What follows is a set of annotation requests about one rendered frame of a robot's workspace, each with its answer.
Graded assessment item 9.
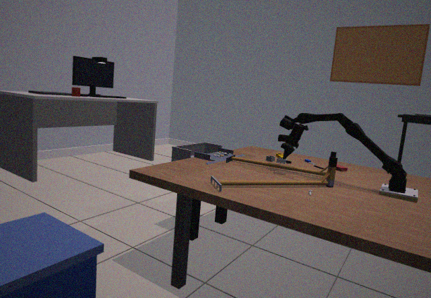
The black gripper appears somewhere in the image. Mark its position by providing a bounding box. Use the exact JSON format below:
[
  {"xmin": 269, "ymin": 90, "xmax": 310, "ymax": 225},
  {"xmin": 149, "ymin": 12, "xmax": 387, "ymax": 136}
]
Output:
[{"xmin": 281, "ymin": 132, "xmax": 301, "ymax": 159}]

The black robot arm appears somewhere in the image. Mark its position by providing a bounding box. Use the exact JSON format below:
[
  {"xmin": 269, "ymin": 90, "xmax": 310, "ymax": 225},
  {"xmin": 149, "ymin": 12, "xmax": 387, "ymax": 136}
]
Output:
[{"xmin": 280, "ymin": 113, "xmax": 407, "ymax": 193}]

